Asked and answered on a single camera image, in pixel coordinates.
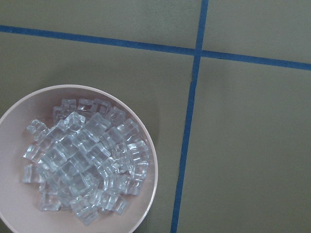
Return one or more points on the pink bowl of ice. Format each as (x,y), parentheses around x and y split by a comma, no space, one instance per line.
(74,159)

